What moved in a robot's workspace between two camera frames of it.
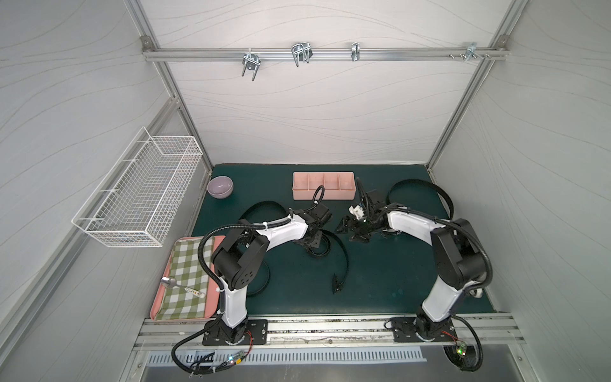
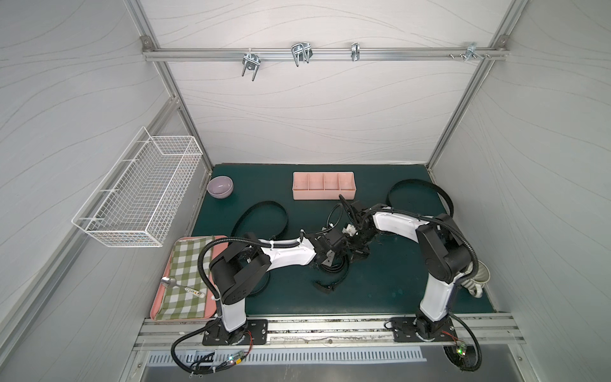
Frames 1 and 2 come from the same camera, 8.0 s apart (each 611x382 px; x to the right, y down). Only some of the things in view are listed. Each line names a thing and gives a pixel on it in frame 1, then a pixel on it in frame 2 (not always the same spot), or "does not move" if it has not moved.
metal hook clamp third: x=356 y=52 does not move
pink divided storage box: x=337 y=185 does not move
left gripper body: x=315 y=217 → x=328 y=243
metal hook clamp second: x=301 y=52 does not move
